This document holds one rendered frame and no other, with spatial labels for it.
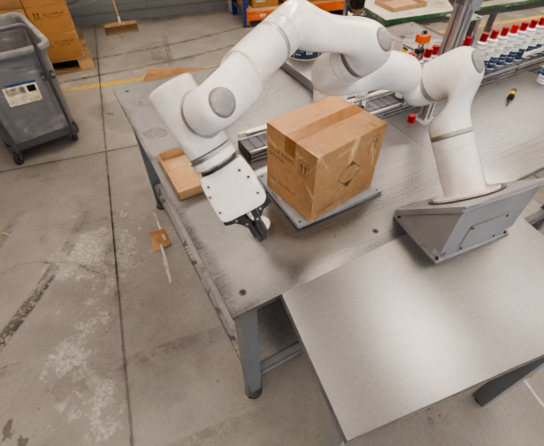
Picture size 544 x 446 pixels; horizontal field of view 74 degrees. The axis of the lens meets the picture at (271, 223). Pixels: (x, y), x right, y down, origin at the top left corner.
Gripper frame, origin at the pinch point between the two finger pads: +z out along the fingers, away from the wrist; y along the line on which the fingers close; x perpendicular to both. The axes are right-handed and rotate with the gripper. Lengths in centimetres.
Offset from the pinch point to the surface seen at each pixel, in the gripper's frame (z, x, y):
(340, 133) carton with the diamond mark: 1, 45, 27
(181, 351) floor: 67, 73, -84
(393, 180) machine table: 33, 68, 39
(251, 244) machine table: 18.2, 38.9, -14.1
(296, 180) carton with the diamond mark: 8.1, 45.3, 8.1
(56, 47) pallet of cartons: -146, 340, -162
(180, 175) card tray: -8, 70, -33
